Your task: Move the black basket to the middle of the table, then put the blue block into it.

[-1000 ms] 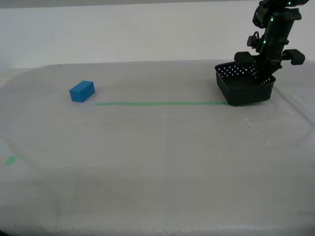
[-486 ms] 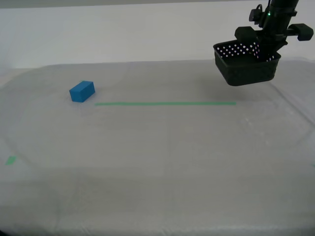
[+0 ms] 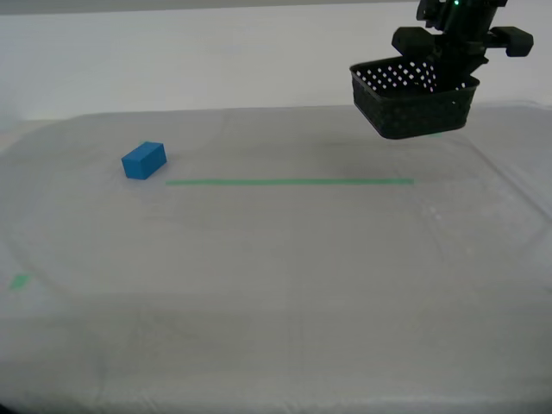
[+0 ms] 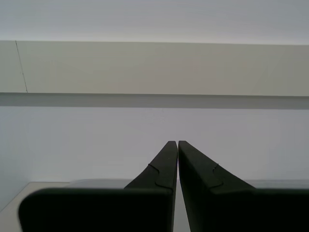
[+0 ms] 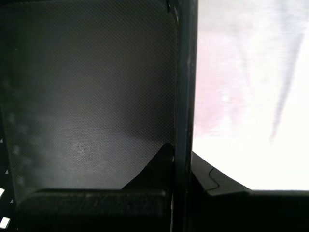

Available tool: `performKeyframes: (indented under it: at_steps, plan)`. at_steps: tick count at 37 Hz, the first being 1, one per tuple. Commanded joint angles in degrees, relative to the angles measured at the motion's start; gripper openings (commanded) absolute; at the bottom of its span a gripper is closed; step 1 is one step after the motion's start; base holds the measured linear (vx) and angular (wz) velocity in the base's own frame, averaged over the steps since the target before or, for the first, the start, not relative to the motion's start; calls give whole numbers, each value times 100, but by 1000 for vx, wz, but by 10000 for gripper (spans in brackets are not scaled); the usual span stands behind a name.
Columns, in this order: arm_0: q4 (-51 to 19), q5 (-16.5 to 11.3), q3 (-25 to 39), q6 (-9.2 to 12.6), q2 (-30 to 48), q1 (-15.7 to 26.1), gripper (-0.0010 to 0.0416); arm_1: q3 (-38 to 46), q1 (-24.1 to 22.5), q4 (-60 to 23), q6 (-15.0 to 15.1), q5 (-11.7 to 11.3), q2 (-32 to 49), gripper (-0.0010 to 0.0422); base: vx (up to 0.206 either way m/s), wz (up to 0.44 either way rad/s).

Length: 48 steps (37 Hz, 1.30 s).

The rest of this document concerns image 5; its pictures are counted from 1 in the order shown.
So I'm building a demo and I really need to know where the clear plastic table cover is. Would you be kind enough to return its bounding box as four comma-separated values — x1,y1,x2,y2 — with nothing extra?
193,0,309,192

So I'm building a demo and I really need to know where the black perforated plastic basket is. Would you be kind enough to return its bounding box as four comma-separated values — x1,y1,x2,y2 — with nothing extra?
0,0,198,232

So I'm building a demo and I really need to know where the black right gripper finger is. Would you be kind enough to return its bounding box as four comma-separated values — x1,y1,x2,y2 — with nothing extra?
190,151,309,232
16,142,175,232

